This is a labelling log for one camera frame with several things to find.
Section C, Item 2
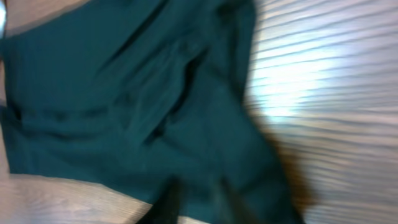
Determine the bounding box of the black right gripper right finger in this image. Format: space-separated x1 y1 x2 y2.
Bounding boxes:
214 179 258 224

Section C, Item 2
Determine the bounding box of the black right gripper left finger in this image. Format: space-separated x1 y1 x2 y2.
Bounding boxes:
136 178 182 224

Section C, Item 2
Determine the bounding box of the black t-shirt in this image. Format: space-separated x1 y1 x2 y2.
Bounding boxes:
1 0 302 223

